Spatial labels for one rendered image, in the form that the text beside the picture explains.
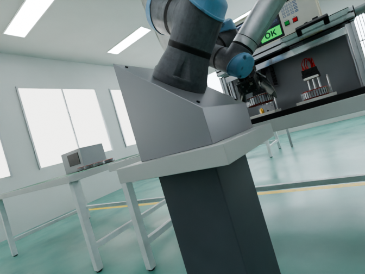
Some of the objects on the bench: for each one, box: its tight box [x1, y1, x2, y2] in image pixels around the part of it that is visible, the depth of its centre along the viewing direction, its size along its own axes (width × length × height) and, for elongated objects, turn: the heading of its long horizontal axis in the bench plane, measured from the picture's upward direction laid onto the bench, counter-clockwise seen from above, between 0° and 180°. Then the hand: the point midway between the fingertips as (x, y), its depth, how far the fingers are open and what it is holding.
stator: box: [301, 85, 331, 101], centre depth 101 cm, size 11×11×4 cm
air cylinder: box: [260, 102, 277, 113], centre depth 127 cm, size 5×8×6 cm
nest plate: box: [296, 91, 337, 106], centre depth 101 cm, size 15×15×1 cm
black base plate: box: [250, 86, 365, 124], centre depth 109 cm, size 47×64×2 cm
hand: (260, 101), depth 95 cm, fingers closed on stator, 13 cm apart
